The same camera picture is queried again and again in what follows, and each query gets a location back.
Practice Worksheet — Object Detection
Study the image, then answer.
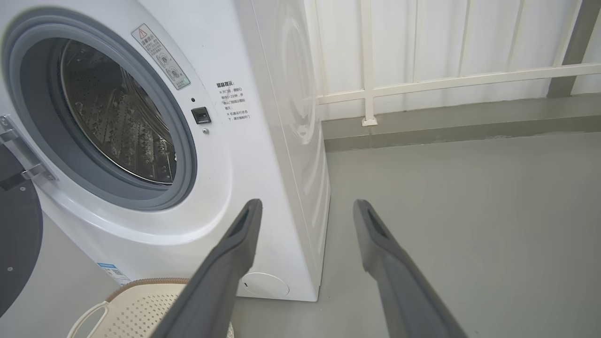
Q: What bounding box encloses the round white filter cover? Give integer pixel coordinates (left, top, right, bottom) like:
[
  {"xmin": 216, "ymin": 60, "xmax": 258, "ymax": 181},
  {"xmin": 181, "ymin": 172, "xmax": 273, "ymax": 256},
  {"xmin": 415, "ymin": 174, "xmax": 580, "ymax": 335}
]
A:
[{"xmin": 240, "ymin": 272, "xmax": 290, "ymax": 298}]

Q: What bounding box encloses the printed black text label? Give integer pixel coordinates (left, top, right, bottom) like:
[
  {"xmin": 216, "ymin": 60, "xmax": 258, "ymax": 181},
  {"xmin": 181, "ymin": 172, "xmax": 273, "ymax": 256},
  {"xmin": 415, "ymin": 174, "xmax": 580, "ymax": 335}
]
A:
[{"xmin": 216, "ymin": 81, "xmax": 252, "ymax": 123}]

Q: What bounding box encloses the grey metal post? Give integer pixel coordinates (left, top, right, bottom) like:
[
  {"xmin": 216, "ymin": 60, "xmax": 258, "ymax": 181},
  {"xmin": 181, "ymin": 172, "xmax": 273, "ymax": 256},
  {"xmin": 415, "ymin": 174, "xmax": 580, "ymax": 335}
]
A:
[{"xmin": 547, "ymin": 0, "xmax": 601, "ymax": 98}]

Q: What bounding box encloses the white metal railing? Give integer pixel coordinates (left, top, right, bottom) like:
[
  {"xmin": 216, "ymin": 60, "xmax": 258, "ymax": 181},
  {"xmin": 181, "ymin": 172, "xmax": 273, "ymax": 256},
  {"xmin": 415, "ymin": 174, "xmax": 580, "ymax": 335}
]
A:
[{"xmin": 305, "ymin": 0, "xmax": 601, "ymax": 127}]

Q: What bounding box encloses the washing machine drum with laundry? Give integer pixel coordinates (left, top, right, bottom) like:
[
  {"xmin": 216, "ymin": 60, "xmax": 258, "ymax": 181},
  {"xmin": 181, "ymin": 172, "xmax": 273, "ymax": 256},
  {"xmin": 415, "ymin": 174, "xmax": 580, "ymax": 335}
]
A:
[{"xmin": 59, "ymin": 39, "xmax": 177, "ymax": 184}]

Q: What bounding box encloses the metal door hinge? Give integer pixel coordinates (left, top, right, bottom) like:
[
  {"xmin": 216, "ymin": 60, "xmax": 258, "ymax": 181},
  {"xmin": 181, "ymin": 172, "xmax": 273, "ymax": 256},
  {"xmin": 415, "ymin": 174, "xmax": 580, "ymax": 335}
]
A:
[{"xmin": 0, "ymin": 115, "xmax": 57, "ymax": 191}]

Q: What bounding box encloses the cream perforated laundry basket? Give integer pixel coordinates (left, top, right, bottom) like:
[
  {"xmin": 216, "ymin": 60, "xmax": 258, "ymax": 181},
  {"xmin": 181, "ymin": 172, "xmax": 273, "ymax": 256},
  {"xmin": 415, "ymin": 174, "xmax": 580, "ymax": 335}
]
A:
[{"xmin": 67, "ymin": 278, "xmax": 234, "ymax": 338}]

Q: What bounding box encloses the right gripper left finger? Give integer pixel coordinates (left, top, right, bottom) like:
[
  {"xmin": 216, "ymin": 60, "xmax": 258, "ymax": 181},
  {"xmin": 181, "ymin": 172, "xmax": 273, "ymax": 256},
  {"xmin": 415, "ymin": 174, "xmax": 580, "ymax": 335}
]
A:
[{"xmin": 150, "ymin": 199, "xmax": 263, "ymax": 338}]

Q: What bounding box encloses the black round glass washer door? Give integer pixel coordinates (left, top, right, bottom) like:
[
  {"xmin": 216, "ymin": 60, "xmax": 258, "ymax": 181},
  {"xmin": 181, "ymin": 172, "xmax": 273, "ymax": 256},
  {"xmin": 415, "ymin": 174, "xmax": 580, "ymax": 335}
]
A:
[{"xmin": 0, "ymin": 143, "xmax": 44, "ymax": 317}]

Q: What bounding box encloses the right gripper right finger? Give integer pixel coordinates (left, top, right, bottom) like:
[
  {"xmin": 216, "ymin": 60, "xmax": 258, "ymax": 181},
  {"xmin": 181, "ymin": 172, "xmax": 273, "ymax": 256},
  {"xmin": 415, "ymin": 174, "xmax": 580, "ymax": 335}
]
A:
[{"xmin": 353, "ymin": 199, "xmax": 468, "ymax": 338}]

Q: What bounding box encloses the white front-load washing machine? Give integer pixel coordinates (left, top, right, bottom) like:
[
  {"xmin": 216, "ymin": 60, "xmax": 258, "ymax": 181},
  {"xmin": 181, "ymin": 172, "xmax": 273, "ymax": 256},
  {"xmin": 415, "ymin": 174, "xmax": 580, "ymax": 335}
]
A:
[{"xmin": 0, "ymin": 0, "xmax": 331, "ymax": 302}]

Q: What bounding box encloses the blue energy label sticker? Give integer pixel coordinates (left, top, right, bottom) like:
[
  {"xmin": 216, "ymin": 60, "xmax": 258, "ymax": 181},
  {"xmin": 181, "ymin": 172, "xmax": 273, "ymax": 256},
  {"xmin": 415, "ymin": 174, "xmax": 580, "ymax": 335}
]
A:
[{"xmin": 97, "ymin": 263, "xmax": 132, "ymax": 286}]

